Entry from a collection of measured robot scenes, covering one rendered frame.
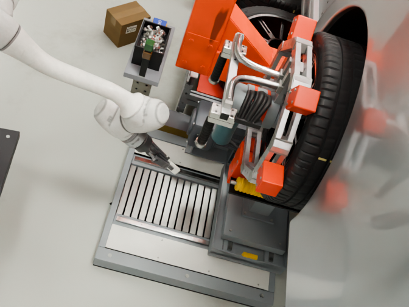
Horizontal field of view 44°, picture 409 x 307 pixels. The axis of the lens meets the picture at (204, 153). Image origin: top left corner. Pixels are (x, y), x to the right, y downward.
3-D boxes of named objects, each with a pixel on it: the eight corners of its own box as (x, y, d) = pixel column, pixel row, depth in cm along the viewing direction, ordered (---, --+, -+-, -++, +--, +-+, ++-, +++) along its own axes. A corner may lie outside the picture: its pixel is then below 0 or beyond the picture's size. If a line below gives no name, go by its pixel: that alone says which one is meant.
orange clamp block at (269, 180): (277, 176, 178) (275, 197, 172) (255, 170, 177) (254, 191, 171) (285, 165, 172) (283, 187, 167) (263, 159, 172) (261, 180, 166)
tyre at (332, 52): (305, 245, 201) (398, 151, 149) (248, 229, 198) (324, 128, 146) (310, 122, 241) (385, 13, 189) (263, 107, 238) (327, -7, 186)
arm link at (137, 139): (121, 145, 185) (131, 154, 189) (139, 130, 183) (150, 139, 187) (118, 131, 192) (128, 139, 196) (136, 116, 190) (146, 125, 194)
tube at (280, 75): (280, 84, 182) (292, 63, 174) (229, 67, 180) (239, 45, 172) (283, 52, 193) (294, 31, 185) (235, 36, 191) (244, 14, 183)
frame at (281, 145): (251, 209, 196) (311, 121, 154) (235, 204, 195) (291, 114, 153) (262, 109, 230) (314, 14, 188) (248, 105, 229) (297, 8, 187)
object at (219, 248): (279, 275, 239) (287, 267, 232) (206, 256, 235) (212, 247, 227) (285, 189, 270) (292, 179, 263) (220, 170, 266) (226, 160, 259)
